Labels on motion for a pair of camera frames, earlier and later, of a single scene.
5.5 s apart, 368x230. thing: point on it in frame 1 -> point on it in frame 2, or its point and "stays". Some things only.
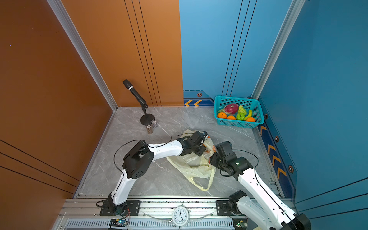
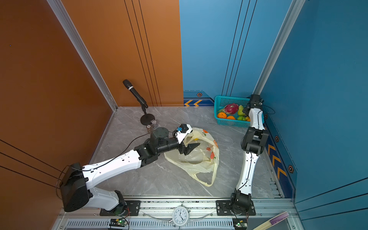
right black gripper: (212, 159) -> (245, 110)
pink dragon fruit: (230, 109) stays
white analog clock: (180, 215) stays
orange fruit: (222, 115) stays
